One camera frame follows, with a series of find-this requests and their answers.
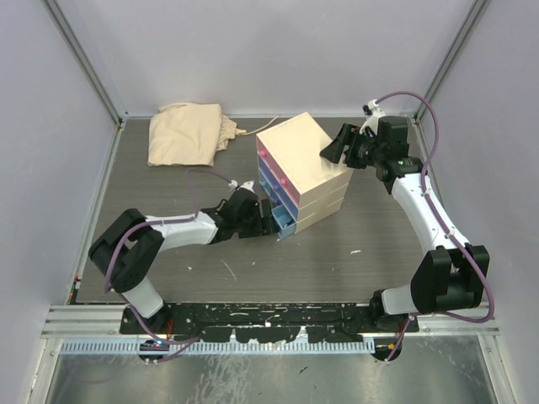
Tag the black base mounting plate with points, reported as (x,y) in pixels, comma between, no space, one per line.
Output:
(271,323)

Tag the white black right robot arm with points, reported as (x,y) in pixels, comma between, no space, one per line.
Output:
(451,276)

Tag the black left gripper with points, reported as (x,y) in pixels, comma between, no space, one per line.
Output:
(264,225)

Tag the beige folded cloth bag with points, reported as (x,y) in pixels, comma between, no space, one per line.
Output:
(187,134)

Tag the pastel mini drawer chest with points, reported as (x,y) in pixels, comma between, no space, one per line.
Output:
(304,187)

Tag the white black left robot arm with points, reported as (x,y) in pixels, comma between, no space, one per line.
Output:
(125,252)

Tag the aluminium frame rail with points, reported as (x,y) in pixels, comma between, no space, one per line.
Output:
(85,321)

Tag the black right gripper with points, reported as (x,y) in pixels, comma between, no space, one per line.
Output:
(348,135)

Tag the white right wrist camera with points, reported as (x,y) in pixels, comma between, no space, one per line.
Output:
(373,113)

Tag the light blue cable duct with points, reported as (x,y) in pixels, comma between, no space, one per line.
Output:
(138,346)

